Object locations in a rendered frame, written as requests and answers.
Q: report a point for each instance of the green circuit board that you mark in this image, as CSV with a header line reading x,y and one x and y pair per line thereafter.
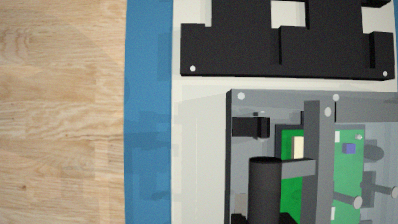
x,y
291,148

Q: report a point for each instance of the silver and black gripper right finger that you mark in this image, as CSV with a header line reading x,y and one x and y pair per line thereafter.
x,y
285,218

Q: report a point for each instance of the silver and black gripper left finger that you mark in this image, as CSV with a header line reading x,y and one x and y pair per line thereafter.
x,y
237,218

